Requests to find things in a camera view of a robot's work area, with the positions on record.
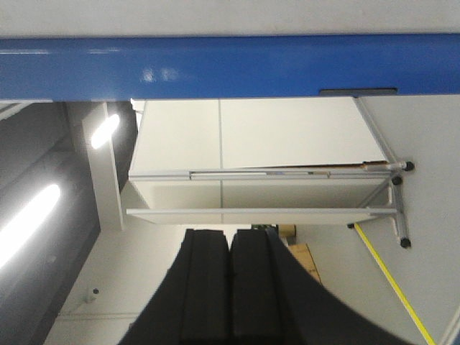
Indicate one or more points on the white partition on stand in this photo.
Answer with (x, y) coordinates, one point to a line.
(266, 161)

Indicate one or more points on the ceiling light near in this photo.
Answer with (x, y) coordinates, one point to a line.
(16, 233)

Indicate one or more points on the ceiling light far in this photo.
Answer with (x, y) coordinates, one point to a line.
(104, 131)

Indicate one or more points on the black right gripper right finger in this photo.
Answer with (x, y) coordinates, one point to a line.
(276, 301)

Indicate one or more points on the blue door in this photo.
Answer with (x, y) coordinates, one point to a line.
(118, 69)

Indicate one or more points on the yellow floor tape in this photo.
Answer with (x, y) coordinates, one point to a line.
(394, 285)

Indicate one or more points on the cardboard boxes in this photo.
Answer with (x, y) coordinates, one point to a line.
(302, 253)

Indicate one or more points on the ceiling light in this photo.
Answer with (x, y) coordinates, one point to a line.
(104, 131)
(16, 233)

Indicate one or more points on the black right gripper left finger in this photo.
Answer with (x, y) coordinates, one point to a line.
(191, 305)

